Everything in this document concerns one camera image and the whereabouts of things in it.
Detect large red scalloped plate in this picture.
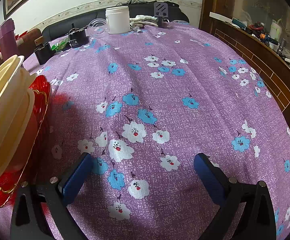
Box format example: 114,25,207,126
0,75,52,208

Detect small red gold-rimmed plate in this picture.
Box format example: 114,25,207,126
0,89,49,195

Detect cream plastic bowl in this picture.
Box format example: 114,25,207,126
0,67,37,170
0,55,24,97

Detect cream plastic bowl top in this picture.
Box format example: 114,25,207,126
0,55,24,97

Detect black cylinder with wooden knob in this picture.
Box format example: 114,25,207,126
34,36,53,65

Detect purple thermos bottle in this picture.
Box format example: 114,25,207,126
0,18,18,61

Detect black motor cylinder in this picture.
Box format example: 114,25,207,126
68,23,89,48

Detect dark wooden cabinet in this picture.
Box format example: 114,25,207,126
199,0,290,127

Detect clear plastic lid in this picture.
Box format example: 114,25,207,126
86,18,109,40

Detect black leather sofa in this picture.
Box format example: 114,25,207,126
42,1,189,41

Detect white plastic jar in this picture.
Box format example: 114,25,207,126
105,6,130,34

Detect white cloth gloves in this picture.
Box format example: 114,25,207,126
130,15,159,28

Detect grey phone stand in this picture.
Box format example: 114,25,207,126
154,2,169,27

